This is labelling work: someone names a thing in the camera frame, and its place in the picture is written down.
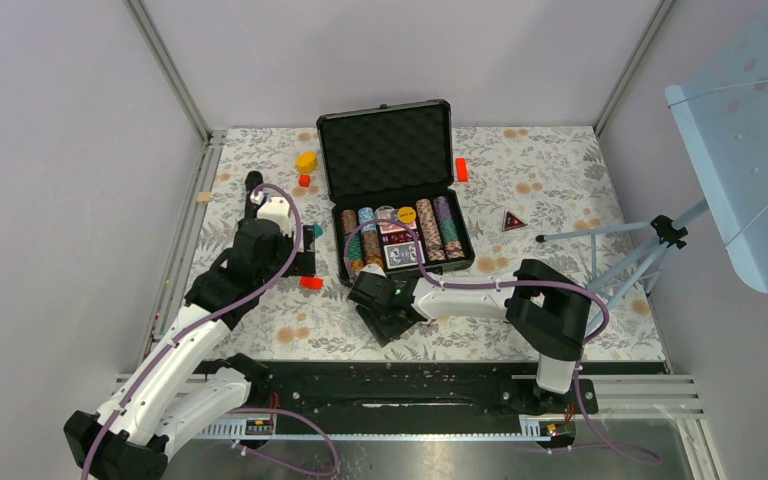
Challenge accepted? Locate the blue playing card deck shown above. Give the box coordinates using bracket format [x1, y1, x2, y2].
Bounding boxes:
[384, 242, 422, 269]

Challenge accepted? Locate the clear plastic disc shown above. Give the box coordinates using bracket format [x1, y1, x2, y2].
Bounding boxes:
[375, 206, 396, 229]

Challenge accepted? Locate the black poker chip case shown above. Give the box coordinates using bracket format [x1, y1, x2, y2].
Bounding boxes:
[316, 99, 476, 286]

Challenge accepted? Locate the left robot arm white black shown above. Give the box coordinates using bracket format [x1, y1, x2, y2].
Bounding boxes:
[64, 219, 315, 479]

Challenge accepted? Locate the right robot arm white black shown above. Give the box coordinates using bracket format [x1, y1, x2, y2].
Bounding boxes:
[348, 260, 595, 412]

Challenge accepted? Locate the red rectangular block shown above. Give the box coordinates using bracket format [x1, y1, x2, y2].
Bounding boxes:
[299, 276, 324, 290]

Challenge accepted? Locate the black microphone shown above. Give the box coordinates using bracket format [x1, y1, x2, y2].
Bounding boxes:
[243, 170, 264, 219]

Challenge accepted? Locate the red playing card deck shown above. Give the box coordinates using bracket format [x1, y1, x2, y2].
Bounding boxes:
[378, 207, 417, 234]

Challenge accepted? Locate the purple chip stack far right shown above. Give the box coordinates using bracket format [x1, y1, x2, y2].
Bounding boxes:
[432, 196, 465, 259]

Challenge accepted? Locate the brown chip stack far left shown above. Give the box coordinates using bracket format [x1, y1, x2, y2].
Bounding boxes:
[341, 209, 364, 276]

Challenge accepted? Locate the yellow dealer button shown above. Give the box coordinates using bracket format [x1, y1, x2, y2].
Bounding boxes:
[397, 206, 417, 225]

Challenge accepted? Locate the yellow cylinder block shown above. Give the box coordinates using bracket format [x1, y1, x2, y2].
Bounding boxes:
[295, 151, 318, 175]

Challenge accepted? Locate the red black triangle card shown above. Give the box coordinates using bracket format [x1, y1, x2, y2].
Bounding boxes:
[502, 211, 527, 232]

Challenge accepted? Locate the red block beside case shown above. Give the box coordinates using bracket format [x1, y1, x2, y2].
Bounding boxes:
[455, 157, 469, 183]

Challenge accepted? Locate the floral table mat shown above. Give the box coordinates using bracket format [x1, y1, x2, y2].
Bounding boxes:
[190, 127, 633, 362]

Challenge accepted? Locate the light blue tripod stand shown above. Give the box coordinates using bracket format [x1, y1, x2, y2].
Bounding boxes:
[535, 199, 709, 309]

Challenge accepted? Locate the light blue perforated panel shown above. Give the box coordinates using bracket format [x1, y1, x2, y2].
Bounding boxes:
[665, 7, 768, 293]

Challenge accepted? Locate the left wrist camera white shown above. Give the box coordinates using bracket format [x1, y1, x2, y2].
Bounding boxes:
[249, 192, 295, 236]

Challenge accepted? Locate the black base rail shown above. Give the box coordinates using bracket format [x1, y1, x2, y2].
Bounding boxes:
[142, 354, 601, 437]

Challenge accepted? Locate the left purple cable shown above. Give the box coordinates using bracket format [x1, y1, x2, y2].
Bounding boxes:
[80, 183, 342, 480]

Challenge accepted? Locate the purple cable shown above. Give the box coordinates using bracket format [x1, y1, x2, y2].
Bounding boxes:
[344, 218, 664, 468]
[80, 183, 342, 480]

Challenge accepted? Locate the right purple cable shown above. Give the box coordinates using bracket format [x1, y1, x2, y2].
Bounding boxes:
[344, 218, 664, 468]

